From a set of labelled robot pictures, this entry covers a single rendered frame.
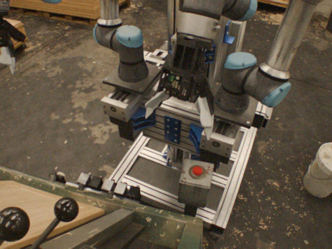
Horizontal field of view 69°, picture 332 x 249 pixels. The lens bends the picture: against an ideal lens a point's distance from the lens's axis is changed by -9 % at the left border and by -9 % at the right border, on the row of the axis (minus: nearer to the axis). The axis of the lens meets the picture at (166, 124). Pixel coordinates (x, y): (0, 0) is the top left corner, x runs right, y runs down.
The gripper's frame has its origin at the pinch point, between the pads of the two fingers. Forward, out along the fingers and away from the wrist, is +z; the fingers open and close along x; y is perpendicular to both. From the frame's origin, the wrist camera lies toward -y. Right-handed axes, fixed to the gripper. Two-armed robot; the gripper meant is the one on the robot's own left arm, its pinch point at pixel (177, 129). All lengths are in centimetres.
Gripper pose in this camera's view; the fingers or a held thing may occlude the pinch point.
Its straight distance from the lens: 58.7
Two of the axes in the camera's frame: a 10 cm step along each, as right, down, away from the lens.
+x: 9.0, 3.2, -3.1
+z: -2.0, 9.2, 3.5
